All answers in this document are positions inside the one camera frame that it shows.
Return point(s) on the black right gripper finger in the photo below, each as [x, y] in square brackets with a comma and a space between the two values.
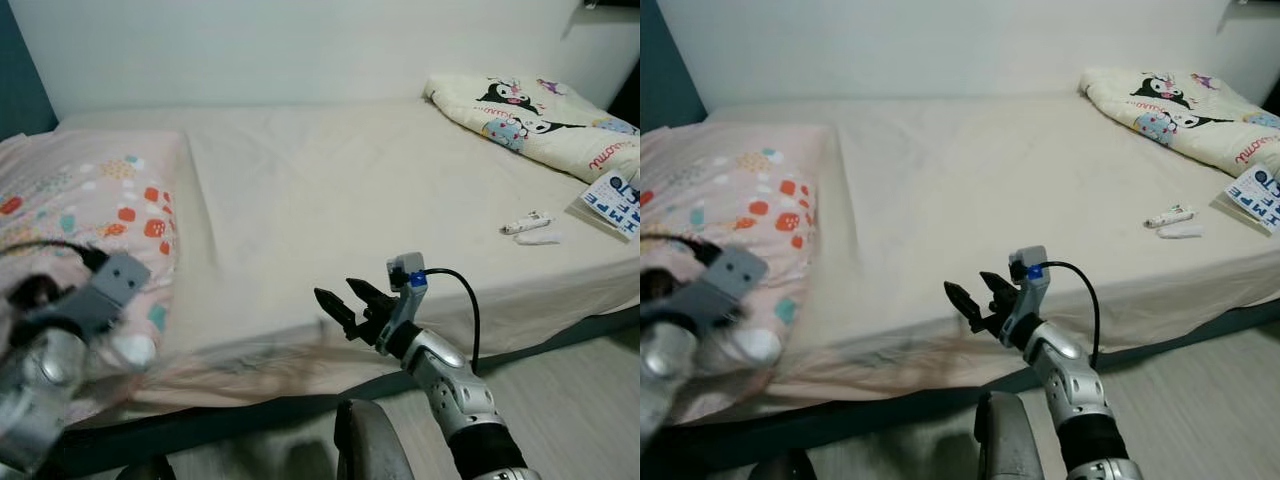
[338, 311]
[368, 297]
[966, 303]
[998, 290]

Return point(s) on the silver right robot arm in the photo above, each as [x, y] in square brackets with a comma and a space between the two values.
[1075, 375]
[455, 385]

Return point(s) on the grey right robot leg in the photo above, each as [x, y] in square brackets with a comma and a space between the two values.
[375, 445]
[1010, 440]

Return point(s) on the white crumpled wrapper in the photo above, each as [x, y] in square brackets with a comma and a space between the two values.
[1181, 232]
[537, 239]

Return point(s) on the teal upholstered headboard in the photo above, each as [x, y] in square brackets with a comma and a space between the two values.
[20, 60]
[665, 55]

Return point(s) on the black wardrobe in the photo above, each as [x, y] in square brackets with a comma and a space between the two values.
[628, 95]
[1273, 98]

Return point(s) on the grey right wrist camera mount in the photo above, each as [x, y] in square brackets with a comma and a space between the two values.
[1028, 285]
[405, 290]

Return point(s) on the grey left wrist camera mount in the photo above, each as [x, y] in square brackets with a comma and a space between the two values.
[725, 285]
[100, 295]

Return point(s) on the cream cartoon print blanket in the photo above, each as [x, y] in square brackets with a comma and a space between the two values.
[560, 130]
[1210, 120]

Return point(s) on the white paper with blue print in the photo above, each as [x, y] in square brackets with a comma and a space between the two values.
[1258, 197]
[615, 200]

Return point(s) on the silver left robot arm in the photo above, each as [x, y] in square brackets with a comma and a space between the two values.
[40, 390]
[670, 380]

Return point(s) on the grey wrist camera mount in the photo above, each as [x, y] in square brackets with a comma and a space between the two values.
[725, 285]
[100, 295]
[405, 290]
[1028, 285]

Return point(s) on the white printed tube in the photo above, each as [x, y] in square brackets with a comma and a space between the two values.
[1170, 216]
[525, 222]

